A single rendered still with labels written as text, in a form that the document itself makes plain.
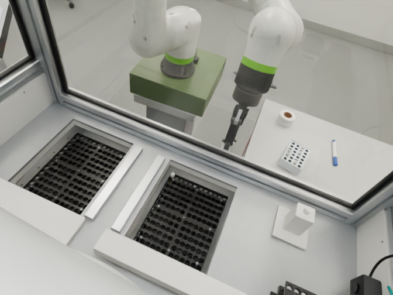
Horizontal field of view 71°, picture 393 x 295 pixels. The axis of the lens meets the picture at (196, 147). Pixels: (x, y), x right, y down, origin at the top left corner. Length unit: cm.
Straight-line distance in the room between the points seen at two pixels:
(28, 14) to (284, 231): 79
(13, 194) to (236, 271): 53
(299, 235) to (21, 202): 65
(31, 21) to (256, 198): 70
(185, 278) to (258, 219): 24
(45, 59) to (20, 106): 14
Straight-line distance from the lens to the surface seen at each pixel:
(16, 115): 87
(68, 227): 68
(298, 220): 69
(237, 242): 69
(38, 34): 83
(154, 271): 61
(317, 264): 76
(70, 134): 94
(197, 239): 72
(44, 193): 81
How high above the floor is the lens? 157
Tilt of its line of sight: 50 degrees down
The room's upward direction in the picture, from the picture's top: 14 degrees clockwise
